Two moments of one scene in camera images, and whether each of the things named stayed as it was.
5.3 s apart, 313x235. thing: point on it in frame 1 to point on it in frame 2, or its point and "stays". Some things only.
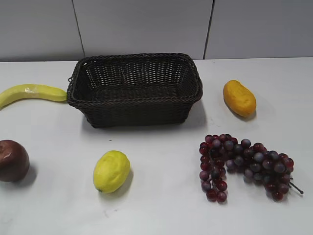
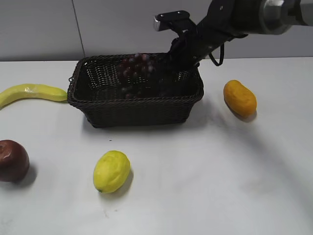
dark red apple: [14, 160] stays
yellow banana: [31, 91] stays
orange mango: [239, 99] stays
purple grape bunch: [221, 152] to [135, 72]
